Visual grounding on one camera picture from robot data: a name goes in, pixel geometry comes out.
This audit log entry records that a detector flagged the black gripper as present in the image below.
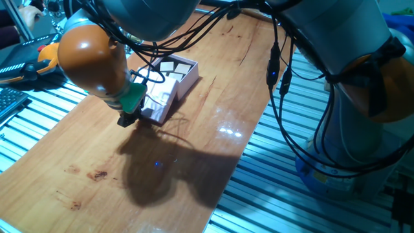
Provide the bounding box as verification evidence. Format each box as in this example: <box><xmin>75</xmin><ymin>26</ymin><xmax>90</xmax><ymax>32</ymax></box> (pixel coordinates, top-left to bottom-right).
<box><xmin>116</xmin><ymin>101</ymin><xmax>146</xmax><ymax>128</ymax></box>

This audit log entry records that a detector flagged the pink ribboned casing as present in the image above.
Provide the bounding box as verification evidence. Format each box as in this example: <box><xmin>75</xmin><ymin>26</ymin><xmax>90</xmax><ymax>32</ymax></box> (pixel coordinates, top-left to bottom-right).
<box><xmin>134</xmin><ymin>67</ymin><xmax>180</xmax><ymax>124</ymax></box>

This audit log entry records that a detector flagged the white gift box tray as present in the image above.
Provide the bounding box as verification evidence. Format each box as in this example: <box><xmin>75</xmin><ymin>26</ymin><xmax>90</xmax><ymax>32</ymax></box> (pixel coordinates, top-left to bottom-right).
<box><xmin>151</xmin><ymin>53</ymin><xmax>200</xmax><ymax>102</ymax></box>

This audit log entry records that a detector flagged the operator bare hand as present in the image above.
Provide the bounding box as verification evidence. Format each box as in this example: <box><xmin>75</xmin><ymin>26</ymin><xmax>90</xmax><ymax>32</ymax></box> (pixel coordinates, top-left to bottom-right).
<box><xmin>17</xmin><ymin>5</ymin><xmax>45</xmax><ymax>32</ymax></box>

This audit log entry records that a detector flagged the glossy wooden board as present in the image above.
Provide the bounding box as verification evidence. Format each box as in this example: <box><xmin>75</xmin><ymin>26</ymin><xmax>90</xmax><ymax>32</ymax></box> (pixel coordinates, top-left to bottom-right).
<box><xmin>0</xmin><ymin>5</ymin><xmax>297</xmax><ymax>233</ymax></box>

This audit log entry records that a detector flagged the orange and black teach pendant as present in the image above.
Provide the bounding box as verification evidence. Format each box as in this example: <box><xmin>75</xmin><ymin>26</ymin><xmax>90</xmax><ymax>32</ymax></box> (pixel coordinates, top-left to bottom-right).
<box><xmin>0</xmin><ymin>33</ymin><xmax>67</xmax><ymax>84</ymax></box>

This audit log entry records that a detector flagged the black computer keyboard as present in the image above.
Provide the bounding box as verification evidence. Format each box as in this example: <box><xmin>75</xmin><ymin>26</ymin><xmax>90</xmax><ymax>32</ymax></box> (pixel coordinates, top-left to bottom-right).
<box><xmin>0</xmin><ymin>87</ymin><xmax>30</xmax><ymax>120</ymax></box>

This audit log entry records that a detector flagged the blue plastic bag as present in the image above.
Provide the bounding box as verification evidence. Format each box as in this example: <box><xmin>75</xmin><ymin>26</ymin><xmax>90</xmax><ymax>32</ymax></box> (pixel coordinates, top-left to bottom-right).
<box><xmin>381</xmin><ymin>9</ymin><xmax>414</xmax><ymax>36</ymax></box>

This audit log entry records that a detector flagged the green mounting bracket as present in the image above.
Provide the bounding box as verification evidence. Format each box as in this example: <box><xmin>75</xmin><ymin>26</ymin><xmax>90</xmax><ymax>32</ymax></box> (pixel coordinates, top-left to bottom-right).
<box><xmin>118</xmin><ymin>82</ymin><xmax>148</xmax><ymax>115</ymax></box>

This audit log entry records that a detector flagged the black wrist cable bundle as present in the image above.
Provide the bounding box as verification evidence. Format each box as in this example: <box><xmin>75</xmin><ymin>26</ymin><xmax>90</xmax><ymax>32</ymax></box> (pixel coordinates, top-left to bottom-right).
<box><xmin>77</xmin><ymin>0</ymin><xmax>237</xmax><ymax>83</ymax></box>

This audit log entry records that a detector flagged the black cable with lit connector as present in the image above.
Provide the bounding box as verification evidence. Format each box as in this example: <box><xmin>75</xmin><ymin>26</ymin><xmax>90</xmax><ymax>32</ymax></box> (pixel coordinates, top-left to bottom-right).
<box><xmin>265</xmin><ymin>12</ymin><xmax>414</xmax><ymax>179</ymax></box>

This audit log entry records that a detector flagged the black cable with plain connector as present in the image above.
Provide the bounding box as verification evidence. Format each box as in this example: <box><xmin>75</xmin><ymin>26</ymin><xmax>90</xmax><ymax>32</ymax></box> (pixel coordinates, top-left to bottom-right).
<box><xmin>278</xmin><ymin>38</ymin><xmax>414</xmax><ymax>174</ymax></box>

